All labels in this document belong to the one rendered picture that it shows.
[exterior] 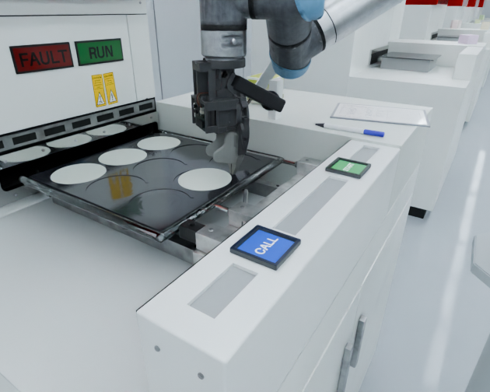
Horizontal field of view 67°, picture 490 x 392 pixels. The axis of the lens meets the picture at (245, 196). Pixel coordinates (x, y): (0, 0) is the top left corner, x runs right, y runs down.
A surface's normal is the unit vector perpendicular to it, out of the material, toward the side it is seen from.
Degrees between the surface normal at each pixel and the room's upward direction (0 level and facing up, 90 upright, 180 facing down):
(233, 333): 0
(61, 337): 0
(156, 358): 90
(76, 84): 90
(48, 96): 90
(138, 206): 0
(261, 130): 90
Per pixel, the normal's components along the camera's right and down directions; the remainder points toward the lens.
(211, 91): 0.44, 0.41
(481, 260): 0.00, -0.89
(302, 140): -0.54, 0.38
